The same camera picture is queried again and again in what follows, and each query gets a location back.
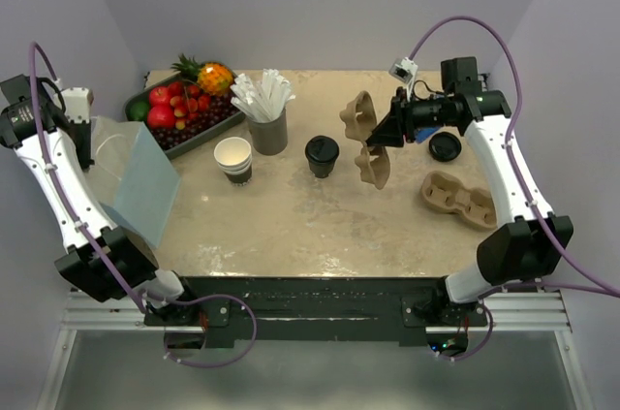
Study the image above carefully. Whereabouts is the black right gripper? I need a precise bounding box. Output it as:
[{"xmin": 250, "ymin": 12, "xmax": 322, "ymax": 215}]
[{"xmin": 368, "ymin": 87, "xmax": 456, "ymax": 147}]

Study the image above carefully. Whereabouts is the cardboard cup carrier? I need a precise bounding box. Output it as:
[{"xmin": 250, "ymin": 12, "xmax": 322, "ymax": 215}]
[
  {"xmin": 339, "ymin": 90, "xmax": 391, "ymax": 190},
  {"xmin": 420, "ymin": 171, "xmax": 497, "ymax": 231}
]

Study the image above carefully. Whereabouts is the light blue paper bag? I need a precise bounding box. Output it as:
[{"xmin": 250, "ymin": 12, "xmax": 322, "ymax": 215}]
[{"xmin": 86, "ymin": 116, "xmax": 180, "ymax": 248}]

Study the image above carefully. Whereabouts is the black plastic cup lid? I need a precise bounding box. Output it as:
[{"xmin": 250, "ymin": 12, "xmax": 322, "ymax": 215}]
[{"xmin": 304, "ymin": 135, "xmax": 340, "ymax": 164}]

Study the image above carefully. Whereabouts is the white paper coffee cup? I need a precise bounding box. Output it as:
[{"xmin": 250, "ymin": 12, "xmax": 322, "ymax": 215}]
[{"xmin": 308, "ymin": 159, "xmax": 336, "ymax": 178}]

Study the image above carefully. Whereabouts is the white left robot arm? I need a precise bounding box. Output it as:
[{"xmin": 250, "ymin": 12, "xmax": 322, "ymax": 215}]
[{"xmin": 1, "ymin": 75, "xmax": 201, "ymax": 325}]

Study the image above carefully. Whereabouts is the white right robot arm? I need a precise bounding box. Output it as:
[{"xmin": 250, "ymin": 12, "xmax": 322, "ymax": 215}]
[{"xmin": 366, "ymin": 57, "xmax": 574, "ymax": 326}]

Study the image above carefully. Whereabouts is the blue card package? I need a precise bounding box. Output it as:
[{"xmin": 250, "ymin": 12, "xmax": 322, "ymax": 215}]
[{"xmin": 415, "ymin": 127, "xmax": 441, "ymax": 143}]

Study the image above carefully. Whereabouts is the green lime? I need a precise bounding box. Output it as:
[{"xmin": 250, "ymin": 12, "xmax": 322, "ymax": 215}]
[{"xmin": 128, "ymin": 102, "xmax": 150, "ymax": 122}]

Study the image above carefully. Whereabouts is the grey fruit tray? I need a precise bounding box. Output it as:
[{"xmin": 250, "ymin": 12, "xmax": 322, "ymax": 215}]
[{"xmin": 124, "ymin": 75, "xmax": 245, "ymax": 159}]

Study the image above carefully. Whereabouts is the red apple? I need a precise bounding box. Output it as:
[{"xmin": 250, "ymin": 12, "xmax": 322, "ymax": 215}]
[
  {"xmin": 148, "ymin": 86, "xmax": 171, "ymax": 108},
  {"xmin": 146, "ymin": 105, "xmax": 176, "ymax": 129}
]

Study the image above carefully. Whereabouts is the metal straw holder tin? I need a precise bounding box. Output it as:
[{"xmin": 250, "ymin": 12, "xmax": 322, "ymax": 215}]
[{"xmin": 246, "ymin": 110, "xmax": 288, "ymax": 156}]

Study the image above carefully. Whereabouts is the pineapple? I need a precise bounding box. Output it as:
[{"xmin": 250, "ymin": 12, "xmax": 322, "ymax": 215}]
[{"xmin": 171, "ymin": 53, "xmax": 234, "ymax": 96}]

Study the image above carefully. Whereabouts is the dark purple grape bunch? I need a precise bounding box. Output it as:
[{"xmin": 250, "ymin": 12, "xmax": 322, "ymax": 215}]
[{"xmin": 147, "ymin": 94, "xmax": 245, "ymax": 150}]

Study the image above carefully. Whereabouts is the stack of paper cups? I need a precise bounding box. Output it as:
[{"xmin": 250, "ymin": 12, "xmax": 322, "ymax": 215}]
[{"xmin": 213, "ymin": 137, "xmax": 252, "ymax": 186}]

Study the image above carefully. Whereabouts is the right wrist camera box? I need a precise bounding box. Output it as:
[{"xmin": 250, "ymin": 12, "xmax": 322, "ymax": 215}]
[{"xmin": 388, "ymin": 57, "xmax": 419, "ymax": 83}]

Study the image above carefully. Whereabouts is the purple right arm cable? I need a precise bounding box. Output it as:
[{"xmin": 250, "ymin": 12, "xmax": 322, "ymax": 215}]
[{"xmin": 409, "ymin": 16, "xmax": 620, "ymax": 362}]

